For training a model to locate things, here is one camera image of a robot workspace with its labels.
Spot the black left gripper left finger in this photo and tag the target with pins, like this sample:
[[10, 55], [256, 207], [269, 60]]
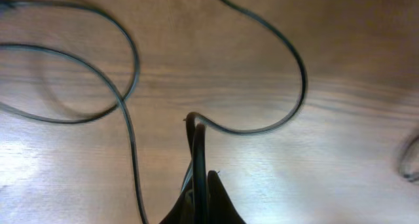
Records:
[[183, 210]]

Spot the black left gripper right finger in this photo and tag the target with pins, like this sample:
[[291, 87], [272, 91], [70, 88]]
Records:
[[221, 208]]

